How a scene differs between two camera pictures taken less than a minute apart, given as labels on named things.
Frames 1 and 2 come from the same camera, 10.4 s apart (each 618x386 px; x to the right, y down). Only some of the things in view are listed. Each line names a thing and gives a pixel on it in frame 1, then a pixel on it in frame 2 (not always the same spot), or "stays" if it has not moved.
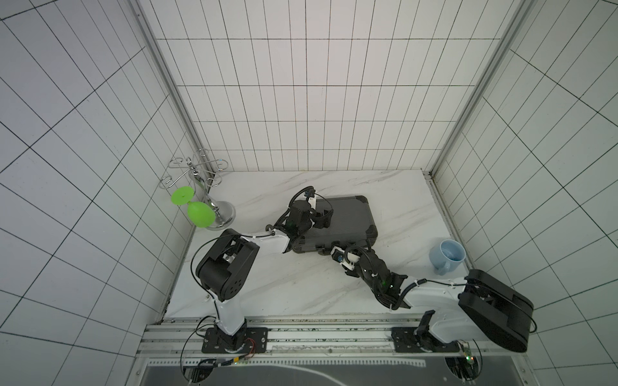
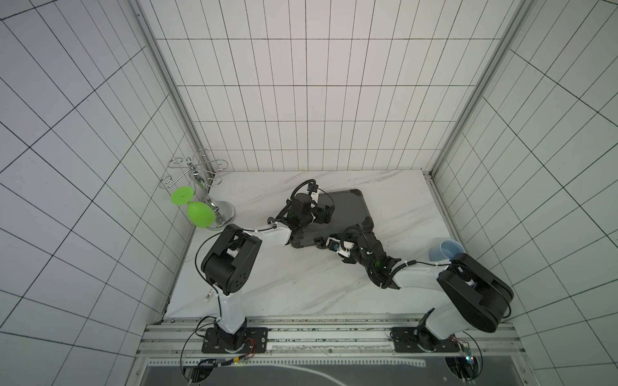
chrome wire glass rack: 203,172 stays
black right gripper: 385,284 → 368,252
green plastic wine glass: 200,214 stays
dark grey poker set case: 352,225 stays
